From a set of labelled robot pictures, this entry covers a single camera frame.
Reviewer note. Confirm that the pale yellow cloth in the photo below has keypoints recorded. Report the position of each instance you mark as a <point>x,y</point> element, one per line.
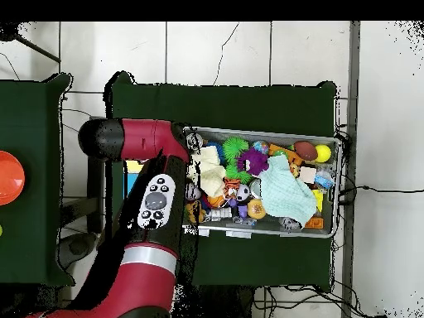
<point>211,171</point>

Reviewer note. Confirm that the mint green cloth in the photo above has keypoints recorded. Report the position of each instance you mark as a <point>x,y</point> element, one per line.
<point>285,192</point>

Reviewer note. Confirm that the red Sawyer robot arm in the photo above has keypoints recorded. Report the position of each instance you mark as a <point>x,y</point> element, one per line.
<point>149,139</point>

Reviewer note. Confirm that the clear mesh bin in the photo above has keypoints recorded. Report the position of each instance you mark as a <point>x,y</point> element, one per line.
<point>298,232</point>

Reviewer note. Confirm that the tiger plush toy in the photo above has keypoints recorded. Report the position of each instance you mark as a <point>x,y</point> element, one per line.
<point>232,189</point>

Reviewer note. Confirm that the large green spiky ball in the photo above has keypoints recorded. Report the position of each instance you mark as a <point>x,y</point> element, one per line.
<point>235,148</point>

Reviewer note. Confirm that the purple spiky ball with eyes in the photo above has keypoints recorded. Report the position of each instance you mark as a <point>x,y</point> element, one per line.
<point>254,161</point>

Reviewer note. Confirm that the orange textured ball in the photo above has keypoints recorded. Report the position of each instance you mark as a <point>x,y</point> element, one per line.
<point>256,209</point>

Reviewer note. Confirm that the dark green table cloth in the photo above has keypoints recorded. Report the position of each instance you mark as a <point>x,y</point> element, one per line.
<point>218,106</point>

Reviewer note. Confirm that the plain wooden block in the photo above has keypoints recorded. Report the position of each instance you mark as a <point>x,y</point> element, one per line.
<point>308,174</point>

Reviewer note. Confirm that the brown toy football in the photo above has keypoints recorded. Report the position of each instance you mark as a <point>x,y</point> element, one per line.
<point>305,150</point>

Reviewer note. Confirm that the clear plastic bottle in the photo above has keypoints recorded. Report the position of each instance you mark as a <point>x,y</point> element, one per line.
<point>324,180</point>

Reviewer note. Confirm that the orange toy brick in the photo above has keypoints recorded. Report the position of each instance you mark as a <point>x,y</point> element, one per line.
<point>314,223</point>

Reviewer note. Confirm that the yellow ball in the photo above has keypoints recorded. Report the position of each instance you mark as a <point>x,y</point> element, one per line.
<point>322,153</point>

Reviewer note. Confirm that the dark green side table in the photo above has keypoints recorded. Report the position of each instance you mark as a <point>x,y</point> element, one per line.
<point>36,132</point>

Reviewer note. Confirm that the orange disc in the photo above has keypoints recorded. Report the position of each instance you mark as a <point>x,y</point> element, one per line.
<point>10,177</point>

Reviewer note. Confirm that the black tripod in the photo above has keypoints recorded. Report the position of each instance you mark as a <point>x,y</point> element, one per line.
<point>10,30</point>

